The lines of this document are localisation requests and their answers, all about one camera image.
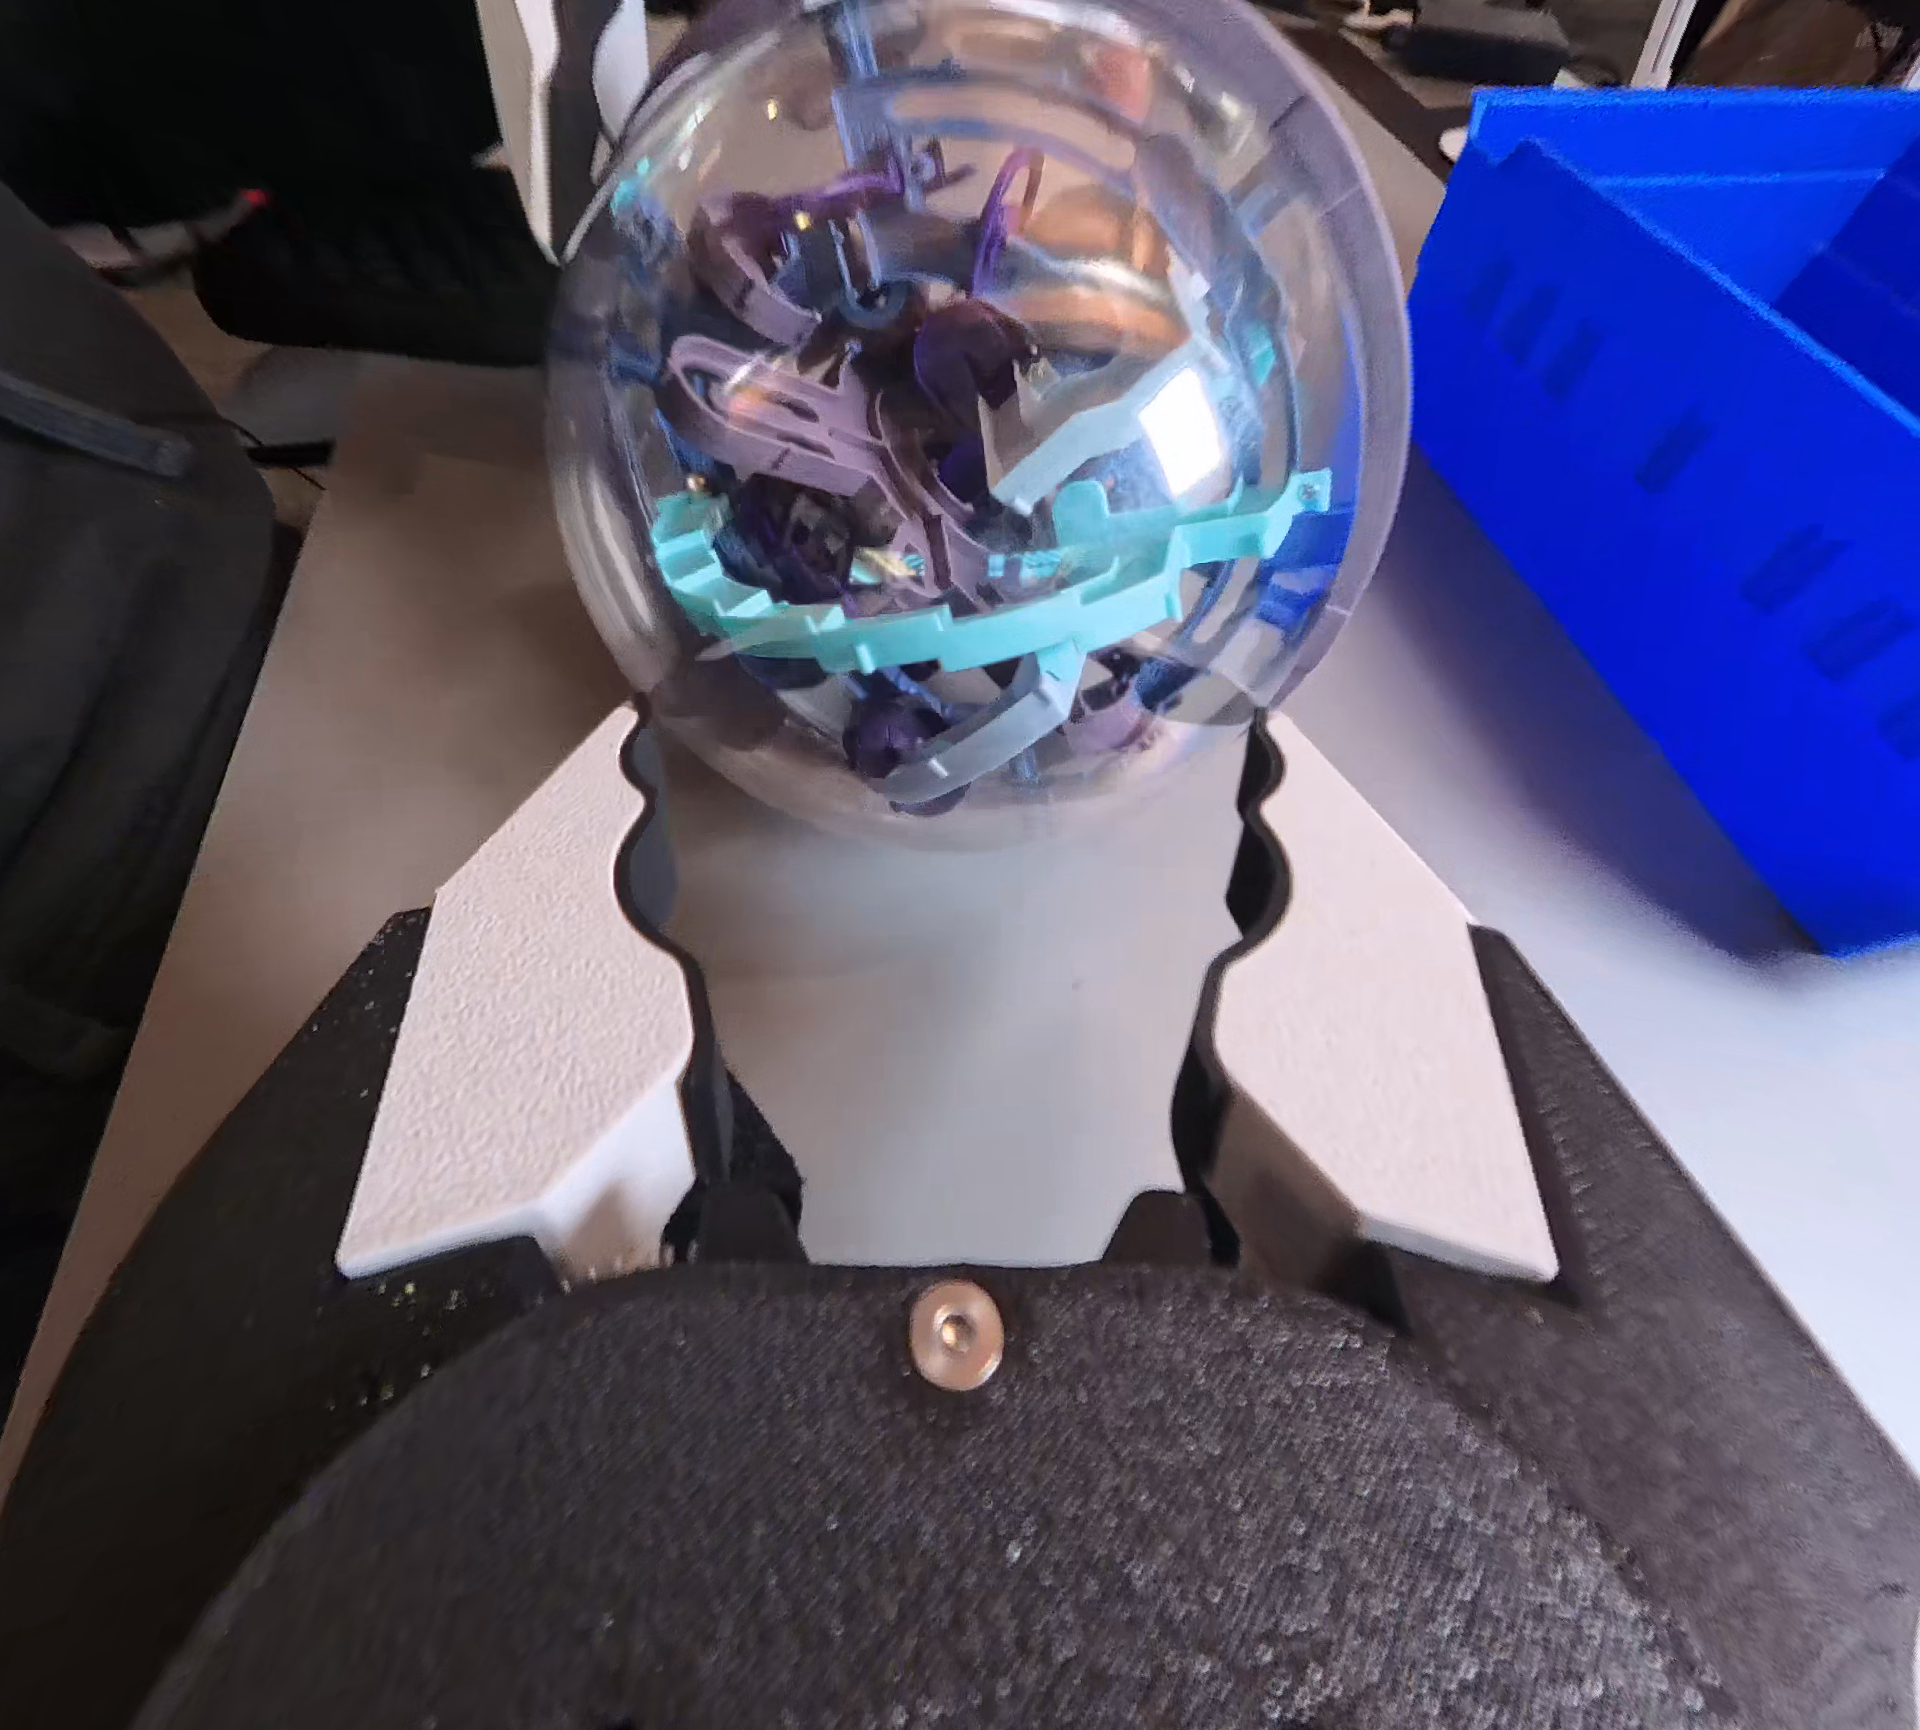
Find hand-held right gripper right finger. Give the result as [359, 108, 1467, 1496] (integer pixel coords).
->
[1194, 705, 1564, 1282]

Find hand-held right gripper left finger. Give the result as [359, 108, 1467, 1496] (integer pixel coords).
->
[340, 705, 739, 1282]

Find clear plastic maze ball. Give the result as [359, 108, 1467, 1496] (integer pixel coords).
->
[548, 0, 1412, 847]

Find black mesh pad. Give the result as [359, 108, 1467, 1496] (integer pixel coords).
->
[198, 171, 561, 369]

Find black power adapter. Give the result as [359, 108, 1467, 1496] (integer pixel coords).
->
[1393, 4, 1583, 93]

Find black printed hoodie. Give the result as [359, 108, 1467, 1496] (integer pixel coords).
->
[0, 185, 302, 1311]

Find blue plastic bin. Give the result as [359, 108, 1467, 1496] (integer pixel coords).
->
[1412, 88, 1920, 957]

